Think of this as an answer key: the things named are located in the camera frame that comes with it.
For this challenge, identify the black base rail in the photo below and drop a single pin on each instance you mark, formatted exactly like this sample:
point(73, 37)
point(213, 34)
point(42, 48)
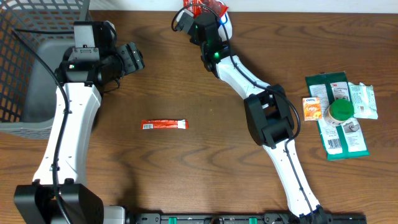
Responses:
point(267, 218)

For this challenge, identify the green-lid seasoning jar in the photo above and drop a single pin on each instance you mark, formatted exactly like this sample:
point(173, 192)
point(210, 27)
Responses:
point(338, 112)

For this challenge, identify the red snack bag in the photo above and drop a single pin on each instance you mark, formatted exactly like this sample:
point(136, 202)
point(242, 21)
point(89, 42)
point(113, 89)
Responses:
point(201, 6)

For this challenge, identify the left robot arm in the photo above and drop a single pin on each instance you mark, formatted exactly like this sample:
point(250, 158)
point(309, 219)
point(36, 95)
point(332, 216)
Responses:
point(58, 192)

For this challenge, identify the small orange packet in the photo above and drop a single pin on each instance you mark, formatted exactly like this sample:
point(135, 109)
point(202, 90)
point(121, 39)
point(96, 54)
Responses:
point(312, 110)

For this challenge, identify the white barcode scanner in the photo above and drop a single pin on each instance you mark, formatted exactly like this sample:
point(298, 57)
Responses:
point(226, 26)

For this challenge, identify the green 3M product package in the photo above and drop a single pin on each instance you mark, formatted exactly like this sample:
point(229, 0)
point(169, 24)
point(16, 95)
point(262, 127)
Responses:
point(345, 141)

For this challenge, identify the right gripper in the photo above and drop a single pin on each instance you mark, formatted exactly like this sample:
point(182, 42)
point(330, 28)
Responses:
point(195, 39)

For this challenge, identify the teal tissue packet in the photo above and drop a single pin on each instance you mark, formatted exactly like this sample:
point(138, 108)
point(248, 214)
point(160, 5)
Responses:
point(363, 100)

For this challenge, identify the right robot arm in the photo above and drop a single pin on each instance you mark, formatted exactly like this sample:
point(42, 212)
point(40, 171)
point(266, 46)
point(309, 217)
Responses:
point(273, 122)

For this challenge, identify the grey plastic mesh basket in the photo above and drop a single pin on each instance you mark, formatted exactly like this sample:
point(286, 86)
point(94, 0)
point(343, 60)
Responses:
point(28, 98)

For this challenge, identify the red stick packet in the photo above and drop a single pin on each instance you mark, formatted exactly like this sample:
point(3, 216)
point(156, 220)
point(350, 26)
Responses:
point(164, 124)

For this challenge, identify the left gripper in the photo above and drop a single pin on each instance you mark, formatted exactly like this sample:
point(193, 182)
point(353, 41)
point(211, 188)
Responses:
point(132, 60)

